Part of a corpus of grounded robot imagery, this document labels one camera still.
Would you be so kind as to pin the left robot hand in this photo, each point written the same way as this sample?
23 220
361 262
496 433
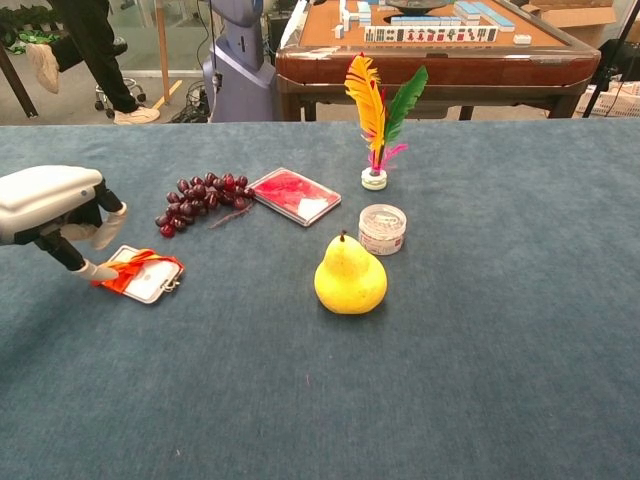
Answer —
45 200

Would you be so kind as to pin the dark red grape bunch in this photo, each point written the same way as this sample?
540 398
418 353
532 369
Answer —
200 195

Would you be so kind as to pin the beige shoe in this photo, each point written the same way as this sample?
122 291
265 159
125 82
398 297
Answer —
135 116
44 67

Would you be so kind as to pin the chrome wheeled stool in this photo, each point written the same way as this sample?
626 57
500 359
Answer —
135 92

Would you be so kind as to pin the person in black trousers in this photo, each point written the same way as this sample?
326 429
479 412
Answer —
95 45

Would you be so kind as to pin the green foliage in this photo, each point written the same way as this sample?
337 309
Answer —
25 35

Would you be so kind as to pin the red white card case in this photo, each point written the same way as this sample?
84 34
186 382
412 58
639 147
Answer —
295 195

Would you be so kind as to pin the yellow pear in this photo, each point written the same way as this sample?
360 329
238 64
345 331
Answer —
350 285

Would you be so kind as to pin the feather shuttlecock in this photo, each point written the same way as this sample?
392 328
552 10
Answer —
374 180

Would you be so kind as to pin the small standing mahjong tile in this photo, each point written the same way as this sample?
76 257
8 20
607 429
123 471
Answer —
339 31

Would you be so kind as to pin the round clear clip container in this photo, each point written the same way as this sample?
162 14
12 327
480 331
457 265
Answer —
382 235

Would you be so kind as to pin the face-up mahjong tile row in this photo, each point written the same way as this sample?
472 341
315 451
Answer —
430 35

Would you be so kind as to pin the black dish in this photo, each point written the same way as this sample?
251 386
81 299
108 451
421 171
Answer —
417 6

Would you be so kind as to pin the brown mahjong table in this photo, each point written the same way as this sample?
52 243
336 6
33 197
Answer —
450 65

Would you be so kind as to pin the blue felt table cover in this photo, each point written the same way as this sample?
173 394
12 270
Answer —
450 350

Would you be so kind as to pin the single white mahjong tile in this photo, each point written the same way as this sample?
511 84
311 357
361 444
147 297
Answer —
522 40

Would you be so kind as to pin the cardboard box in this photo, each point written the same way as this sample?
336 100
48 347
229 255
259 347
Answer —
575 20

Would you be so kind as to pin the black tripod stand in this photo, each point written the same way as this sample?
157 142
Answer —
606 70

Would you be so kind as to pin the white plastic basket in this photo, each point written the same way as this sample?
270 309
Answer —
620 102

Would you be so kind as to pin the wooden post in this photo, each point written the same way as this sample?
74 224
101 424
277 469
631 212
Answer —
162 50

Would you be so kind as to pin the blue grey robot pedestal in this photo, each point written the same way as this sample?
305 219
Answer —
240 75

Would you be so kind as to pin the blue backed mahjong tile wall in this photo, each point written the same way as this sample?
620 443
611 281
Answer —
357 17
425 21
482 15

